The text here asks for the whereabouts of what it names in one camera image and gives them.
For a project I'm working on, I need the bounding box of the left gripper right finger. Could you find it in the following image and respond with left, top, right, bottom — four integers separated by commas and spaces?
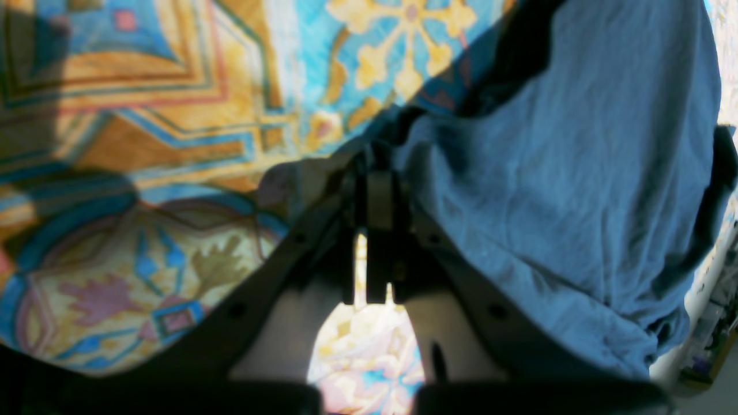
384, 171, 675, 414

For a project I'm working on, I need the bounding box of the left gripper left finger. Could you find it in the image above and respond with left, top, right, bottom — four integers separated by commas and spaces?
2, 172, 375, 414

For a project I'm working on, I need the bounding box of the dark navy t-shirt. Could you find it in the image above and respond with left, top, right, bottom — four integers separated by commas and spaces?
366, 1, 736, 380

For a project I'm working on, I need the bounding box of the patterned colourful tablecloth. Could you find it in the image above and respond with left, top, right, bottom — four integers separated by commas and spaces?
0, 0, 738, 415

